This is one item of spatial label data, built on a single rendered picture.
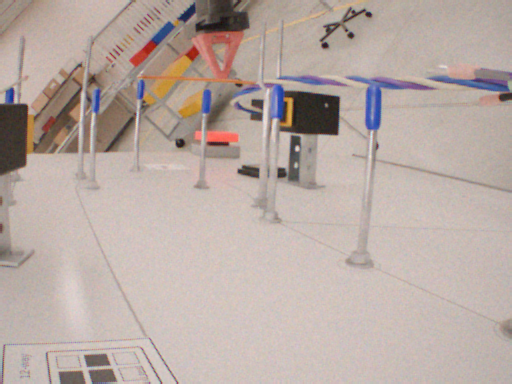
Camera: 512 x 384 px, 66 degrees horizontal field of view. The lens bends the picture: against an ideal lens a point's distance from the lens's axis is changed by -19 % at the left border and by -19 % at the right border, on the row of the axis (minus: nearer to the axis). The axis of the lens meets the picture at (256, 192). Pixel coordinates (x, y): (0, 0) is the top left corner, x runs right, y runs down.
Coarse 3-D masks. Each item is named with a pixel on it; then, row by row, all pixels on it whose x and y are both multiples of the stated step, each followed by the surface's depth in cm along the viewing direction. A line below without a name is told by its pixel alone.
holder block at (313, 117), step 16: (288, 96) 43; (304, 96) 42; (320, 96) 44; (336, 96) 45; (304, 112) 43; (320, 112) 44; (336, 112) 45; (288, 128) 43; (304, 128) 43; (320, 128) 44; (336, 128) 46
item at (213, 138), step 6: (198, 132) 69; (210, 132) 68; (216, 132) 69; (222, 132) 70; (198, 138) 69; (210, 138) 66; (216, 138) 66; (222, 138) 67; (228, 138) 67; (234, 138) 68; (210, 144) 67; (216, 144) 68; (222, 144) 68; (228, 144) 68
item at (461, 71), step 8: (464, 64) 15; (432, 72) 16; (440, 72) 15; (448, 72) 15; (456, 72) 15; (464, 72) 15; (472, 72) 14; (480, 72) 14; (488, 72) 14; (496, 72) 14; (504, 72) 13; (504, 80) 14; (488, 96) 16; (496, 96) 15; (504, 96) 15; (472, 104) 17; (480, 104) 16; (488, 104) 16; (496, 104) 15
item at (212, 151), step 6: (192, 144) 70; (198, 144) 68; (192, 150) 70; (198, 150) 68; (210, 150) 66; (216, 150) 66; (222, 150) 67; (228, 150) 67; (234, 150) 68; (240, 150) 68; (210, 156) 66; (216, 156) 67; (222, 156) 67; (228, 156) 67; (234, 156) 68
